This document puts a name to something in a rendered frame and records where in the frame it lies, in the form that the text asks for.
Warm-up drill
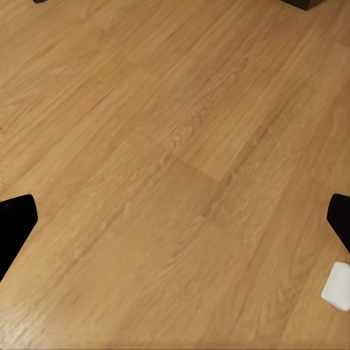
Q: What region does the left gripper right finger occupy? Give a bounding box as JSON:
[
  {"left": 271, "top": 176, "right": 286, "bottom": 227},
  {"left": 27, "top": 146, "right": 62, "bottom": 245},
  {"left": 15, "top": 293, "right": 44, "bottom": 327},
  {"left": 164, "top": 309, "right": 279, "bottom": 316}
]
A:
[{"left": 327, "top": 193, "right": 350, "bottom": 253}]

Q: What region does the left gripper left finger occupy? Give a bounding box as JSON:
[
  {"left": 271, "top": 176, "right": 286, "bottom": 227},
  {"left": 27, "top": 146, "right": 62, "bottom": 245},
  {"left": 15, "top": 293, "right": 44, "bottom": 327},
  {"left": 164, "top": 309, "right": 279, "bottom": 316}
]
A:
[{"left": 0, "top": 194, "right": 38, "bottom": 281}]

